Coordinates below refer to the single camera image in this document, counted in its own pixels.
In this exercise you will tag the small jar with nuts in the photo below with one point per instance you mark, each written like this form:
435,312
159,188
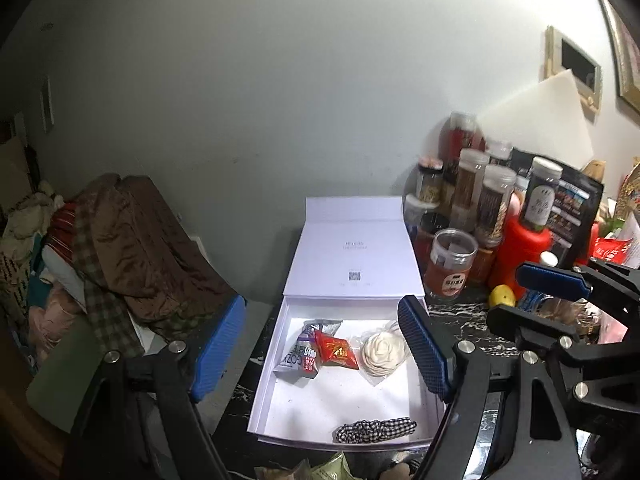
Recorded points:
429,180

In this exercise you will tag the white flower in clear bag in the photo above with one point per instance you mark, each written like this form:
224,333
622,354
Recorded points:
379,353

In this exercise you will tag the silver purple snack packet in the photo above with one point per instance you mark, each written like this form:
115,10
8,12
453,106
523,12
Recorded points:
302,359

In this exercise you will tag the green storage box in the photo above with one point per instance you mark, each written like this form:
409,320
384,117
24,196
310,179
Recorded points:
63,378

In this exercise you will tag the black white gingham scrunchie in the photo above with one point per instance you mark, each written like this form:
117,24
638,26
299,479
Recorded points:
374,430

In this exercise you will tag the dark jar white label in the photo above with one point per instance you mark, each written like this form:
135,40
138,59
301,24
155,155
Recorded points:
544,178

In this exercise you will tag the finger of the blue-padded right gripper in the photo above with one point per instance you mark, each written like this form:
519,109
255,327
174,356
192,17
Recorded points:
597,384
605,284

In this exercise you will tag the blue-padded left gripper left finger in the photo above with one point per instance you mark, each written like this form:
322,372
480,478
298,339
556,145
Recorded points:
110,438

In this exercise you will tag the clear jar orange label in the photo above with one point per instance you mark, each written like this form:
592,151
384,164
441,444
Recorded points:
451,258

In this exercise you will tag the red plastic bottle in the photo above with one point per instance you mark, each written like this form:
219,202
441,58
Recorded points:
519,245

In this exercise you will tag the blue white tube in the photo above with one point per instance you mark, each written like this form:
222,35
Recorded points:
532,279

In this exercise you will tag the brown quilted blanket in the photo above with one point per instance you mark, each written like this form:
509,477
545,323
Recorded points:
130,244

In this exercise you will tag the clear bag with snacks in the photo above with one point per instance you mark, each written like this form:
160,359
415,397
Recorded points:
336,468

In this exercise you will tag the black printed snack bag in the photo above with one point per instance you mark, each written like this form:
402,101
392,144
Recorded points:
574,211

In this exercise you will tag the green plaid cloth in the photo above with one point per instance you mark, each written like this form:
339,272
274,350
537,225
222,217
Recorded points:
107,311

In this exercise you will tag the tall jar red contents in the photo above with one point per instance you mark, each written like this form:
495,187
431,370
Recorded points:
458,132

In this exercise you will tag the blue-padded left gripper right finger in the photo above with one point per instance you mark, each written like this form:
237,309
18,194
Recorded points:
532,438

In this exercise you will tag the red gold snack packet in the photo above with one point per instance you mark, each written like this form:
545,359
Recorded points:
335,351

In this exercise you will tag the tall clear jar dark snacks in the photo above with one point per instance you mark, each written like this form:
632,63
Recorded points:
493,204

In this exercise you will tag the large framed picture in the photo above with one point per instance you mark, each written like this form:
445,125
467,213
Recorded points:
626,54

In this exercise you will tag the tall clear jar brown contents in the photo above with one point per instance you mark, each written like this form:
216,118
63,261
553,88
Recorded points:
471,170

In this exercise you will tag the yellow lemon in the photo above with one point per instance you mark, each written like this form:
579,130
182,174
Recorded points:
501,295

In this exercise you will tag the small wooden picture frame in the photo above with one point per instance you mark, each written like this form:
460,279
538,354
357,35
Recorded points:
561,54

